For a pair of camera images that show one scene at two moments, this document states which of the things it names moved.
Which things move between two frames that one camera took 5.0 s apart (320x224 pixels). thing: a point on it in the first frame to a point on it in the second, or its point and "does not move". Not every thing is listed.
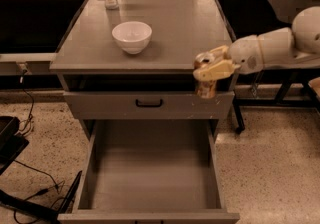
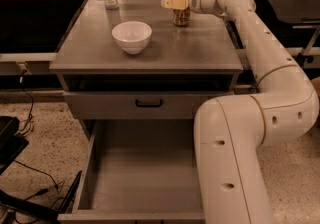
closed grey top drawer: [147, 105] does not move
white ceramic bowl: [132, 36] does not move
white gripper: [246, 54] to [195, 0]
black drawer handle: [148, 105] does not move
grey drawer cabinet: [102, 81] does not move
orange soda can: [205, 88] to [181, 17]
